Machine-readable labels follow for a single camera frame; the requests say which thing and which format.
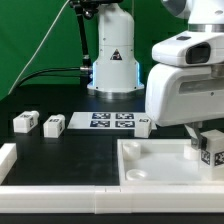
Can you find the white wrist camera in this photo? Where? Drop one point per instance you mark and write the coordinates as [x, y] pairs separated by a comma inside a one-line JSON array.
[[190, 49]]

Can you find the white square tabletop part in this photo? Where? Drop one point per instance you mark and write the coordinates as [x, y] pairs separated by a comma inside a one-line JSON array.
[[164, 162]]

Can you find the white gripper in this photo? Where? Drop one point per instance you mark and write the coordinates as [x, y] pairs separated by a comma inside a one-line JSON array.
[[184, 95]]

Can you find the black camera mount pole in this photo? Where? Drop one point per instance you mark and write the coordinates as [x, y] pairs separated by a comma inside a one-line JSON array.
[[84, 9]]

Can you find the white obstacle fence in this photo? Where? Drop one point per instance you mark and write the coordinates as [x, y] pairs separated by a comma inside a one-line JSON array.
[[104, 199]]

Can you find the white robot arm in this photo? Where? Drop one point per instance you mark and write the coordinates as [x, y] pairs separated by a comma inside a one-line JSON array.
[[116, 73]]

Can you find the white marker sheet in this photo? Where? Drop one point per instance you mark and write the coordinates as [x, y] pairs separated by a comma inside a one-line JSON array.
[[106, 120]]

